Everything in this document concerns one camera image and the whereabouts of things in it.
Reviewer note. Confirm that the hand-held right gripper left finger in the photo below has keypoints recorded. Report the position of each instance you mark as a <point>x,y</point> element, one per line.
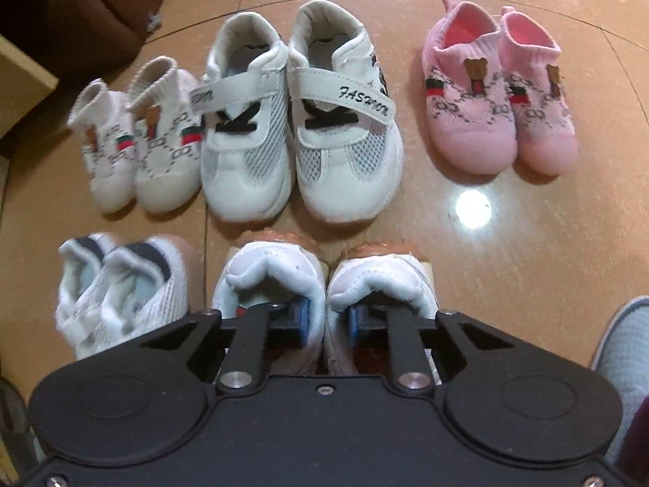
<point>300,320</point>

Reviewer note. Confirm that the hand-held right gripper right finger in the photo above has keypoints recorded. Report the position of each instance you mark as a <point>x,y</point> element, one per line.
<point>357,325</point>

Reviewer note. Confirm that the white sneaker maroon stripes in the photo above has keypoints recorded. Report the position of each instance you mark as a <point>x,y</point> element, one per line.
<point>380,276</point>
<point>268,274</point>

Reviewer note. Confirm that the white mesh sneaker dark heel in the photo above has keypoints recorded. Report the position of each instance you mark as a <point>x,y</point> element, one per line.
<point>147,284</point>
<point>76,284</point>

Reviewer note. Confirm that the white knit sock shoe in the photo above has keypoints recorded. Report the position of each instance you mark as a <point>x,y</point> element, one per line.
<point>104,167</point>
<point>167,162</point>

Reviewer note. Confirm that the pink knit sock shoe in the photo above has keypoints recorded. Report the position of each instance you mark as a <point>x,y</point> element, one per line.
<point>466,116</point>
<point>545,121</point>

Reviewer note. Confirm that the person's grey shoe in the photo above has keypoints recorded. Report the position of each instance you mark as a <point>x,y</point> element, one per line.
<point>626,365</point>

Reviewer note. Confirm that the torn white scrap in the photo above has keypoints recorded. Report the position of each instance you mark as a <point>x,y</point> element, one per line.
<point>154,21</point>

